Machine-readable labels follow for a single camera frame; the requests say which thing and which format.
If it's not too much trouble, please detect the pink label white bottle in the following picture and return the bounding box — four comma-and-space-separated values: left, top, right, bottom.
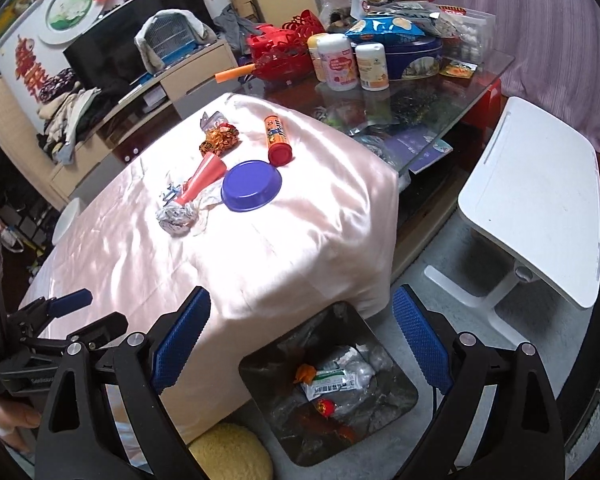
316, 34, 358, 91

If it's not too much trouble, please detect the pink satin tablecloth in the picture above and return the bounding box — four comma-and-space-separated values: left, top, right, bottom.
27, 93, 399, 441

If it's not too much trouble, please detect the orange handled knife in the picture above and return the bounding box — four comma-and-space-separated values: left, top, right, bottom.
214, 63, 256, 84

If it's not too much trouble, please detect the blue white torn wrapper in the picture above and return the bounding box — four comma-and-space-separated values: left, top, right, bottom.
160, 178, 184, 204

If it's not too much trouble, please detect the white green snack wrapper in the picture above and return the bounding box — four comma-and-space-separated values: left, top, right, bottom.
299, 370, 364, 401

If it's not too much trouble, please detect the silver folded paper piece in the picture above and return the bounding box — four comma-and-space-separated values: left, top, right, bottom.
200, 112, 228, 134

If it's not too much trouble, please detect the purple plastic lid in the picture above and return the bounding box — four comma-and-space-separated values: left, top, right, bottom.
221, 160, 283, 212

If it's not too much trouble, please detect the round green wall painting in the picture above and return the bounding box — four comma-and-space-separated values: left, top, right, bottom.
38, 0, 104, 46

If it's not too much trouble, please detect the blue round cookie tin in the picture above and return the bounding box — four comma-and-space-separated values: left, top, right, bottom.
384, 36, 443, 80

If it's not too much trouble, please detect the small white supplement bottle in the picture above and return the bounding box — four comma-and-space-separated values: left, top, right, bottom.
355, 42, 389, 91

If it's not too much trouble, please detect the beige TV cabinet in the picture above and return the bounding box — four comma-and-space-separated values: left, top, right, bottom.
50, 39, 237, 200

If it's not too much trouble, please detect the pink plastic cone cup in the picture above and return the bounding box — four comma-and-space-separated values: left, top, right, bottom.
174, 152, 227, 206

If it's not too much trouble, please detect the orange foil candy wrapper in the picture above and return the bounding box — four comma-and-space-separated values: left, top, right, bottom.
199, 122, 239, 157

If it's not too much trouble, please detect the covered bird cage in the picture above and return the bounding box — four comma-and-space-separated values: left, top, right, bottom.
134, 9, 218, 75

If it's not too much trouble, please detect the yellow lid bottle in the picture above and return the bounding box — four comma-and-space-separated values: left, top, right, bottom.
306, 32, 327, 82

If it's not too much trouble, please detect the red plastic basket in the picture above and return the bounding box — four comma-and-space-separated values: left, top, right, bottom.
246, 10, 325, 82

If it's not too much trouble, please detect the white stool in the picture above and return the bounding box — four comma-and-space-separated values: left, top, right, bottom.
52, 197, 85, 246

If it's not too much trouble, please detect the yellow plush slipper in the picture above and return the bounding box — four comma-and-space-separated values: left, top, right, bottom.
188, 422, 274, 480

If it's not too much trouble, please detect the person's left hand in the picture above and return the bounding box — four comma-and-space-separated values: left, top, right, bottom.
0, 398, 42, 453

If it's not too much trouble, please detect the silver white paper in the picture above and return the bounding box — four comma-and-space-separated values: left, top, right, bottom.
157, 202, 198, 236

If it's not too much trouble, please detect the black flat television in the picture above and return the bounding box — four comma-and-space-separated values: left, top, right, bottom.
64, 0, 213, 90

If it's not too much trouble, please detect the white folding lap table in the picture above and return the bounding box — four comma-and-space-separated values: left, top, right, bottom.
424, 98, 600, 346

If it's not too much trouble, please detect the black trash bin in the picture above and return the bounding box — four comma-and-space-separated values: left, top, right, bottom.
238, 302, 418, 467

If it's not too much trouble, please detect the orange snack tube red cap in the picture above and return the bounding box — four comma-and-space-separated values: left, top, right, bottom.
264, 115, 292, 167

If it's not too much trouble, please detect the blue chips bag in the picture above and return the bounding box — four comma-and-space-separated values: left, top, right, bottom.
344, 16, 426, 44

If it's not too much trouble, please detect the orange paper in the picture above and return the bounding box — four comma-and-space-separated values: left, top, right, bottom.
294, 364, 317, 385

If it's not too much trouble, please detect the glass coffee table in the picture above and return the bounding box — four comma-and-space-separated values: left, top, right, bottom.
238, 50, 514, 191

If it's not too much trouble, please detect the pile of clothes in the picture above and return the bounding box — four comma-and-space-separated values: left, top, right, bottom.
36, 68, 102, 166

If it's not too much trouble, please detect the white crumpled tissue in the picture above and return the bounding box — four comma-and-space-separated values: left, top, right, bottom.
190, 180, 223, 235

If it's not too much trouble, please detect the clear plastic storage box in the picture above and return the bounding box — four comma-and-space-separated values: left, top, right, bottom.
437, 4, 495, 64

